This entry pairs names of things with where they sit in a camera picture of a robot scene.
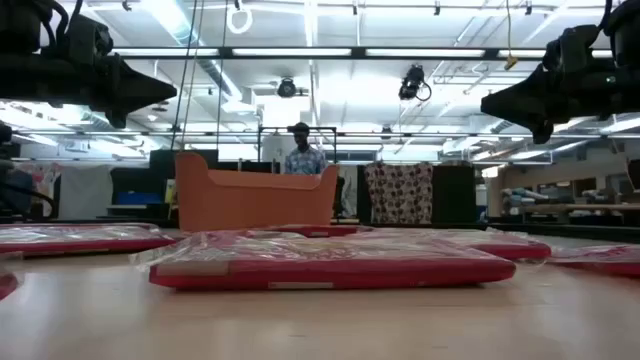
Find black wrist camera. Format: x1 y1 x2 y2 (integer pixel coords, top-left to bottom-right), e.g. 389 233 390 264
543 24 601 71
67 13 114 59

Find person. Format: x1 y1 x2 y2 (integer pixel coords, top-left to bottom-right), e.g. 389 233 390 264
283 121 329 176

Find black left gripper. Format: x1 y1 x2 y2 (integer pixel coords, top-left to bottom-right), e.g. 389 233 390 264
63 51 179 130

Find brown floral patterned cloth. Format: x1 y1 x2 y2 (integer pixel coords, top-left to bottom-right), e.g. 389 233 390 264
363 162 434 225

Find round black ceiling lamp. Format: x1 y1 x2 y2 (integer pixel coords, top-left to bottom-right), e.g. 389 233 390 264
276 76 299 99

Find white hanging ring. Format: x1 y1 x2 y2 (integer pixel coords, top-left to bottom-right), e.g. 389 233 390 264
225 2 254 35

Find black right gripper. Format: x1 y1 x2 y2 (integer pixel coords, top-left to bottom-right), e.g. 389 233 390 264
480 66 615 146

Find pale floral cloth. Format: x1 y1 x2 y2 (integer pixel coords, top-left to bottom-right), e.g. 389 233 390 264
337 165 359 219

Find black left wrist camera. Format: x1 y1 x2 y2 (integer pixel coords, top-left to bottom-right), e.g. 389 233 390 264
67 13 114 59

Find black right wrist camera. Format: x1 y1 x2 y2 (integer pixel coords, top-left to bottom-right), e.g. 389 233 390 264
543 24 601 71

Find yellow hanging cord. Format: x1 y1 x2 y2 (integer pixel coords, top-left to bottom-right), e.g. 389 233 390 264
503 0 519 71

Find black ceiling light rail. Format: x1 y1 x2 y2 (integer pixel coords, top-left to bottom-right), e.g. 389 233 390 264
112 46 614 59

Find orange plastic basket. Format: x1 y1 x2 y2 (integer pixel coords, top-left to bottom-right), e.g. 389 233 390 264
174 151 340 234

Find thin black overhead rail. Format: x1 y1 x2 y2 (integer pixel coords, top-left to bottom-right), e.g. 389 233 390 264
14 128 640 140

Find wooden shelf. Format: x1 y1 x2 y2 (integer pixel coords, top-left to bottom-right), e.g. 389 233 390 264
499 164 640 226

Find black cabinet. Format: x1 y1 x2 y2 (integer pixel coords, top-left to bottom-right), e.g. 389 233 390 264
431 164 477 225

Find black hanging ceiling camera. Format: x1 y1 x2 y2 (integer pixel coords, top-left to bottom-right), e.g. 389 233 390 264
398 63 432 103

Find blue box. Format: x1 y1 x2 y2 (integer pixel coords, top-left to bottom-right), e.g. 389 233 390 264
117 191 161 206

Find black aluminium table frame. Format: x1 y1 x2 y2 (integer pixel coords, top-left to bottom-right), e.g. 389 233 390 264
0 215 640 245

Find black hanging cable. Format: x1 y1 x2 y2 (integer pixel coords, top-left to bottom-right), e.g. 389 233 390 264
215 0 225 151
170 0 199 150
179 0 206 150

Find colourful printed cloth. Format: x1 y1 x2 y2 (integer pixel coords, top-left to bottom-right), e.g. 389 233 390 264
14 162 61 201

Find white hanging cloth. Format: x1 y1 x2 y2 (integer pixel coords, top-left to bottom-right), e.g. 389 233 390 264
58 164 114 220

